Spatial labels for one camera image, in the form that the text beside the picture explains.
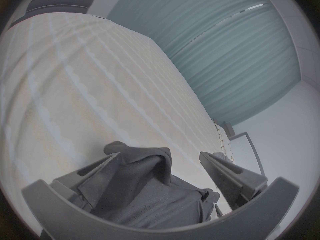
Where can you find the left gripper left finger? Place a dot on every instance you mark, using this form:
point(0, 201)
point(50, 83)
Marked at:
point(100, 179)

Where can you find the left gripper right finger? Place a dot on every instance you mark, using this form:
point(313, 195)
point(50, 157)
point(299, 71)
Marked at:
point(225, 181)

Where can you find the black sleeveless top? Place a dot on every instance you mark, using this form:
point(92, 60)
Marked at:
point(150, 189)

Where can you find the bed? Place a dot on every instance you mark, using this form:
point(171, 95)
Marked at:
point(100, 84)

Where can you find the grey garment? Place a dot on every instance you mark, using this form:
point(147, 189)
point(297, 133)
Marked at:
point(220, 156)

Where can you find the white printed pillow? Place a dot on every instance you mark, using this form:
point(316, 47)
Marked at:
point(225, 141)

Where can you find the grey bedside table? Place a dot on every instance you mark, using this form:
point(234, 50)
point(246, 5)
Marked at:
point(228, 129)

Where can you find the blue-green curtain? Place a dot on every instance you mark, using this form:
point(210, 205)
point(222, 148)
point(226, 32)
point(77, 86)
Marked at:
point(175, 9)
point(250, 71)

